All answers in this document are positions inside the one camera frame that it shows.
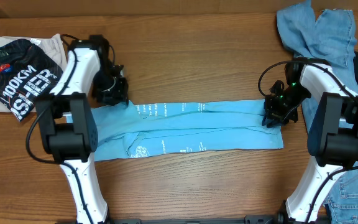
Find light blue t-shirt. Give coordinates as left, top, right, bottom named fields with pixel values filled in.
left=65, top=99, right=285, bottom=162

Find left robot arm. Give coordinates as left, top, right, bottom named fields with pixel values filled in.
left=33, top=35, right=129, bottom=223

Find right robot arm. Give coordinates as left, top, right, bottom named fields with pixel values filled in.
left=258, top=57, right=358, bottom=223

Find beige folded garment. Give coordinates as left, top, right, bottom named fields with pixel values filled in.
left=0, top=34, right=67, bottom=113

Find blue denim jeans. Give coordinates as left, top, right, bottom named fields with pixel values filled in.
left=277, top=1, right=358, bottom=223

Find black printed t-shirt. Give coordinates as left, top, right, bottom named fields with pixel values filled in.
left=0, top=39, right=63, bottom=121

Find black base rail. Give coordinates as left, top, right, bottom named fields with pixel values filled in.
left=54, top=214, right=332, bottom=224

